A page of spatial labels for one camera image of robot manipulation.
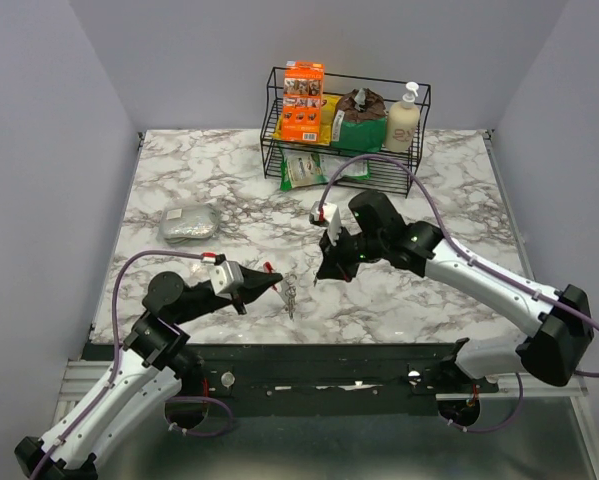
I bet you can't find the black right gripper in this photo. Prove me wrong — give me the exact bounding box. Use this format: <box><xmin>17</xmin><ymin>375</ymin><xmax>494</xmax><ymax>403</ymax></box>
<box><xmin>316</xmin><ymin>223</ymin><xmax>385</xmax><ymax>283</ymax></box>

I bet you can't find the steel key organizer red handle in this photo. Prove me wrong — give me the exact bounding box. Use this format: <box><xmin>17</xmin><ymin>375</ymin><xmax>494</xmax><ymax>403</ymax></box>
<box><xmin>272</xmin><ymin>273</ymin><xmax>297</xmax><ymax>320</ymax></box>

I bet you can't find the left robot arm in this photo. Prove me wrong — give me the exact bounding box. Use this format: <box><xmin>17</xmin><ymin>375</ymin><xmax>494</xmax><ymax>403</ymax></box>
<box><xmin>15</xmin><ymin>260</ymin><xmax>283</xmax><ymax>479</ymax></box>

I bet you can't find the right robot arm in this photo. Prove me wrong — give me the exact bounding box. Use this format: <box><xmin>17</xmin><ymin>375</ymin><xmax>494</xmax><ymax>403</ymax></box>
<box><xmin>309</xmin><ymin>190</ymin><xmax>593</xmax><ymax>392</ymax></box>

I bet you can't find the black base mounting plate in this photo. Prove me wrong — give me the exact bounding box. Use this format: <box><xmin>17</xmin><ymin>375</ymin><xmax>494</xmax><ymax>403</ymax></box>
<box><xmin>177</xmin><ymin>343</ymin><xmax>497</xmax><ymax>418</ymax></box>

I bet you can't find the silver glitter pouch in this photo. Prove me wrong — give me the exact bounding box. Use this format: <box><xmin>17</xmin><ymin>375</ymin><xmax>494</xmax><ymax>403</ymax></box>
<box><xmin>159</xmin><ymin>204</ymin><xmax>221</xmax><ymax>244</ymax></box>

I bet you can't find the green white snack bag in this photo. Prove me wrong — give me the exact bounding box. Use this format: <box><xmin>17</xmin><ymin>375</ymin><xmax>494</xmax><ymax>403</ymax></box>
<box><xmin>280</xmin><ymin>151</ymin><xmax>348</xmax><ymax>192</ymax></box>

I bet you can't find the green brown bag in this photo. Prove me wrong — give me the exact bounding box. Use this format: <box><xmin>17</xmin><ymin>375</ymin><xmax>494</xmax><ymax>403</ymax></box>
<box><xmin>330</xmin><ymin>88</ymin><xmax>387</xmax><ymax>153</ymax></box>

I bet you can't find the cream lotion pump bottle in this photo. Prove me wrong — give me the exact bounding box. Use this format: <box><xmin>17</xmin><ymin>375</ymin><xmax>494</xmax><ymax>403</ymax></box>
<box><xmin>384</xmin><ymin>81</ymin><xmax>420</xmax><ymax>153</ymax></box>

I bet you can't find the yellow snack bag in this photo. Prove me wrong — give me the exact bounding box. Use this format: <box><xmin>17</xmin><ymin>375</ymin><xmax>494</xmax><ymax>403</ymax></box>
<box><xmin>273</xmin><ymin>94</ymin><xmax>341</xmax><ymax>145</ymax></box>

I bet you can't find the orange product box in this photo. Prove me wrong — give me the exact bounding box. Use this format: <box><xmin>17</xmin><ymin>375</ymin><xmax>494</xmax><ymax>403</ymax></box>
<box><xmin>280</xmin><ymin>61</ymin><xmax>324</xmax><ymax>143</ymax></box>

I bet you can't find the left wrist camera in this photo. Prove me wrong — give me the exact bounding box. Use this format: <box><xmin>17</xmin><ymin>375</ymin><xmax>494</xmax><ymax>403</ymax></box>
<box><xmin>208</xmin><ymin>260</ymin><xmax>244</xmax><ymax>297</ymax></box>

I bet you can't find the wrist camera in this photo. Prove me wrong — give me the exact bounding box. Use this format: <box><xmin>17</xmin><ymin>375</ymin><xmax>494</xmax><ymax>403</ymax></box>
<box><xmin>309</xmin><ymin>201</ymin><xmax>342</xmax><ymax>246</ymax></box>
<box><xmin>208</xmin><ymin>260</ymin><xmax>244</xmax><ymax>297</ymax></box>

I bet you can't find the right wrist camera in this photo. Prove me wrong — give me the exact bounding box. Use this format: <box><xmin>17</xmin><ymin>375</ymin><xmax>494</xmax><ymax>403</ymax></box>
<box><xmin>309</xmin><ymin>201</ymin><xmax>342</xmax><ymax>246</ymax></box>

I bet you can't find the black wire shelf rack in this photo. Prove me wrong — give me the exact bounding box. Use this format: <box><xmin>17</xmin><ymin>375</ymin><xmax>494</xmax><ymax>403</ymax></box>
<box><xmin>259</xmin><ymin>67</ymin><xmax>433</xmax><ymax>200</ymax></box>

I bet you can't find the aluminium rail frame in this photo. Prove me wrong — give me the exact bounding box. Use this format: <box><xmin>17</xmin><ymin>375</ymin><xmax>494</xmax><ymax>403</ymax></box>
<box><xmin>33</xmin><ymin>129</ymin><xmax>599</xmax><ymax>480</ymax></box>

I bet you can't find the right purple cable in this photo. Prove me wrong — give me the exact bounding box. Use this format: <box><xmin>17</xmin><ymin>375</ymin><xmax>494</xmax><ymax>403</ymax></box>
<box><xmin>318</xmin><ymin>153</ymin><xmax>599</xmax><ymax>379</ymax></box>

